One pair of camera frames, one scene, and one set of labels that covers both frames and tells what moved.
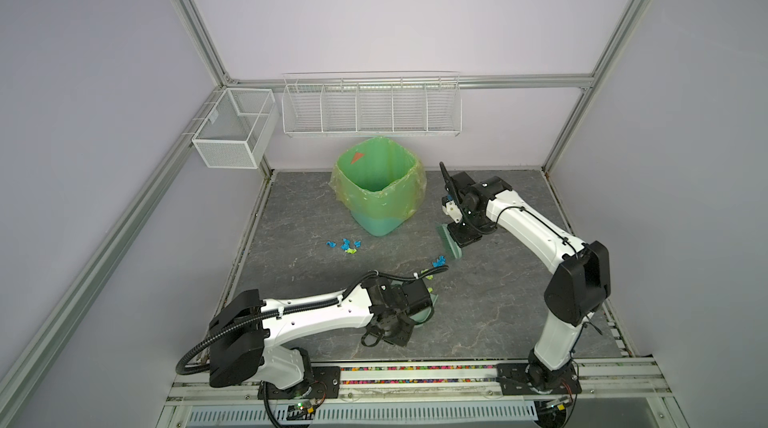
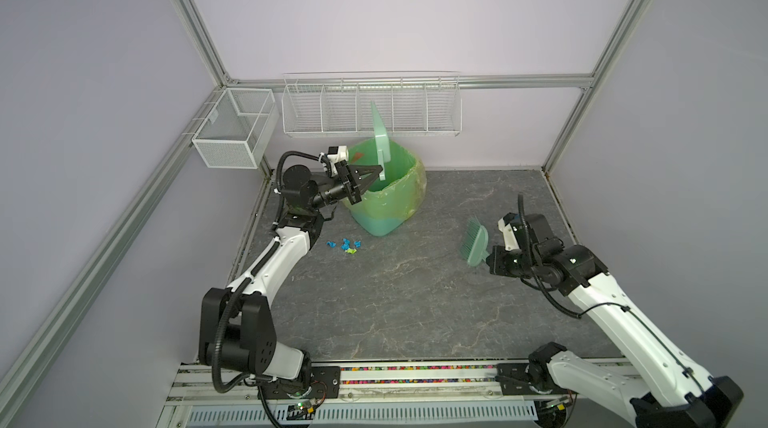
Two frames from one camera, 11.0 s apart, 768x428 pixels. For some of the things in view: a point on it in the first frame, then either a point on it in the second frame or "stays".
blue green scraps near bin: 345,246 stays
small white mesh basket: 236,131 stays
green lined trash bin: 382,184 stays
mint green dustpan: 423,317 → 382,143
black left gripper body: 397,334 → 347,188
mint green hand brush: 452,244 → 474,242
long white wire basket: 420,103 stays
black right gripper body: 462,233 → 510,263
